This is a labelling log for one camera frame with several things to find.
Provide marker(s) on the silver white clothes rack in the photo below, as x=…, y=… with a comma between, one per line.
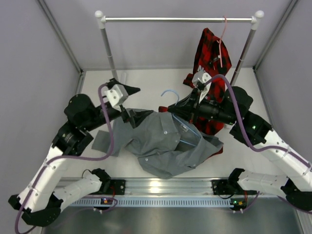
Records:
x=254, y=21

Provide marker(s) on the red black plaid shirt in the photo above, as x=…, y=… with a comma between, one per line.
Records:
x=207, y=60

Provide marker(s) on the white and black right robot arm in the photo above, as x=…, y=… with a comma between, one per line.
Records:
x=294, y=186

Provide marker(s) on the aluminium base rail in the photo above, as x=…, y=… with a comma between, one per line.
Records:
x=168, y=186

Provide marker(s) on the grey slotted cable duct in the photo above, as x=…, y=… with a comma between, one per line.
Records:
x=215, y=202

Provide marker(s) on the light blue wire hanger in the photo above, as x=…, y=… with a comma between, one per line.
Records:
x=186, y=127

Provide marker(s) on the grey button shirt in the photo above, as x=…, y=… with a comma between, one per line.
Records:
x=156, y=144

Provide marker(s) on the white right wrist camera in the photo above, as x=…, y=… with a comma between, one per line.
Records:
x=200, y=81

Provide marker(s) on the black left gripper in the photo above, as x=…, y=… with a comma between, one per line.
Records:
x=136, y=117

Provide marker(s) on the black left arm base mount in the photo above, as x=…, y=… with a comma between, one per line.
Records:
x=116, y=187

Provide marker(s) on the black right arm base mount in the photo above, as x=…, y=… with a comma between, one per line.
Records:
x=225, y=187

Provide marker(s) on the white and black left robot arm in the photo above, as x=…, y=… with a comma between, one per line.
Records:
x=41, y=202

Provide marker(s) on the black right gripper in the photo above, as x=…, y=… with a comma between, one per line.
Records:
x=186, y=108

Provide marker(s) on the pink wire hanger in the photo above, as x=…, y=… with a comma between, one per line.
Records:
x=220, y=41

